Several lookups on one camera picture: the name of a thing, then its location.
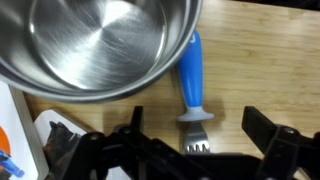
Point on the silver metal pot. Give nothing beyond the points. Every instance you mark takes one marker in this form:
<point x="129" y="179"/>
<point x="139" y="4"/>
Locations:
<point x="96" y="46"/>

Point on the white card orange blue print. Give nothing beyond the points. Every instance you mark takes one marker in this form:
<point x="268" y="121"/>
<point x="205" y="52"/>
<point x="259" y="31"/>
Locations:
<point x="16" y="140"/>

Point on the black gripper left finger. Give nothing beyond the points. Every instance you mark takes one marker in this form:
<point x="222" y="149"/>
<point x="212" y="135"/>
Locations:
<point x="133" y="156"/>

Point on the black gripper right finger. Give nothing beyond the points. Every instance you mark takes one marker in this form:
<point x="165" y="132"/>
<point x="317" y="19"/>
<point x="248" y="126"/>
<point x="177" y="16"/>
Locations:
<point x="290" y="153"/>

